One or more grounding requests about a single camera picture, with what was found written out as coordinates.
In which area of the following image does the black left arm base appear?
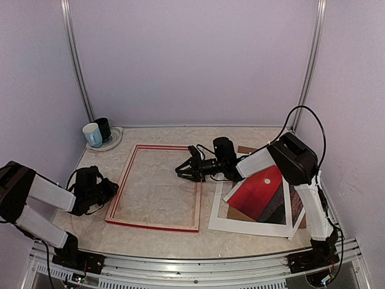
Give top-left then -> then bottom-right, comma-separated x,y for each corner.
52,251 -> 105,275

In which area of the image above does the aluminium front rail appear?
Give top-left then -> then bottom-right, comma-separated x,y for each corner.
23,240 -> 371,289

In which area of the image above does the brown cardboard backing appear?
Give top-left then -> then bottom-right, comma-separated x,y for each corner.
226,165 -> 307,229

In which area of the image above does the white round plate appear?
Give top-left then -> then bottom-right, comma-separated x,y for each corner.
86,127 -> 123,152

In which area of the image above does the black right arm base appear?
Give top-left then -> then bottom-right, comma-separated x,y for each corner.
288,232 -> 340,274

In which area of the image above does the right aluminium corner post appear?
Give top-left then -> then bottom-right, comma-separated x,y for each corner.
290,0 -> 327,132

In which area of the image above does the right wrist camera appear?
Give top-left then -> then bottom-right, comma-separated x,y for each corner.
188,145 -> 206,160

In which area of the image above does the light blue mug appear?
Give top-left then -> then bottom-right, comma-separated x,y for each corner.
82,122 -> 103,148

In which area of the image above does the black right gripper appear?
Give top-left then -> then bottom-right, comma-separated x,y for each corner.
174,154 -> 225,182

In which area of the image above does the red and black photo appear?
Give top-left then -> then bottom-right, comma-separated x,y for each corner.
221,166 -> 305,240

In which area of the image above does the aluminium corner post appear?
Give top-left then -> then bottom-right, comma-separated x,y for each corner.
60,0 -> 95,122
290,0 -> 327,132

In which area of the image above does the left aluminium corner post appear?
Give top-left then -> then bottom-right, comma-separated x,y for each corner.
60,0 -> 95,122

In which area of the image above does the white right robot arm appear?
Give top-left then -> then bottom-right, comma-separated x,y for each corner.
175,130 -> 345,267

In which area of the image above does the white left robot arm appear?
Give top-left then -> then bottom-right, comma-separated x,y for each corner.
1,161 -> 119,268

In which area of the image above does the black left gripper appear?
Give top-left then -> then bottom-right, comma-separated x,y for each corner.
87,178 -> 118,206

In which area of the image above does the white photo mat border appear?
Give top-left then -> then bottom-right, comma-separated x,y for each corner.
207,153 -> 294,238

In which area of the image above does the red wooden picture frame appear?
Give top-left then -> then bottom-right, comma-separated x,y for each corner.
105,144 -> 202,234

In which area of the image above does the dark green mug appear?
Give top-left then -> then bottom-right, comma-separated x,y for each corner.
94,117 -> 111,143

